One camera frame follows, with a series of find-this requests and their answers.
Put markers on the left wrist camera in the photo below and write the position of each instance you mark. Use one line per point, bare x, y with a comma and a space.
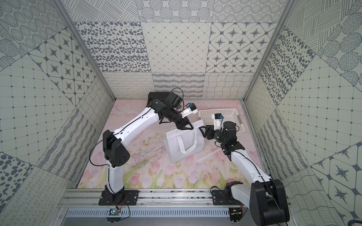
190, 108

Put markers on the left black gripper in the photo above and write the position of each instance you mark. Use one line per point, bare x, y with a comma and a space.
180, 122

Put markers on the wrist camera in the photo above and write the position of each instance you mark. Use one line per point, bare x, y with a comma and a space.
190, 108
218, 119

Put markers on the floral pink table mat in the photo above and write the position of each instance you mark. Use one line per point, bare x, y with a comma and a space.
149, 165

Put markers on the black controller box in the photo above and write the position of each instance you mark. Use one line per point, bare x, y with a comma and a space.
235, 214

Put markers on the white adhesive strip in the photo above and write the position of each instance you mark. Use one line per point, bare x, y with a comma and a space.
208, 155

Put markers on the aluminium rail frame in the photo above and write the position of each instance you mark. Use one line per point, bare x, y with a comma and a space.
164, 203

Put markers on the black plastic case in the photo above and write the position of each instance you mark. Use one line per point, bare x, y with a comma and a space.
161, 96

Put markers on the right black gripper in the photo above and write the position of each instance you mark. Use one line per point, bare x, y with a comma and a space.
208, 128

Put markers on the green circuit board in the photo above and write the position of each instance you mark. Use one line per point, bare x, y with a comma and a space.
114, 212

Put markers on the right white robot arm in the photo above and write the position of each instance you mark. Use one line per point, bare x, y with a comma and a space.
264, 197

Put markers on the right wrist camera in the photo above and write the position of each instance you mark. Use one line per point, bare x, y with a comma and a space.
218, 119

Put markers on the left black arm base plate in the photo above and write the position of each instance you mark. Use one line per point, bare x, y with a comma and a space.
125, 197

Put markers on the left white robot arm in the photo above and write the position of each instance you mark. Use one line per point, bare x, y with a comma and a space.
114, 143

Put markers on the white perforated plastic basket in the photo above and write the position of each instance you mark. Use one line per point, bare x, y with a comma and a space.
228, 114

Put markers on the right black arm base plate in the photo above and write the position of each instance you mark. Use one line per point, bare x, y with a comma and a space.
219, 198

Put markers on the white insulated delivery bag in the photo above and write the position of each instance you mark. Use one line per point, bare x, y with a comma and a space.
183, 144

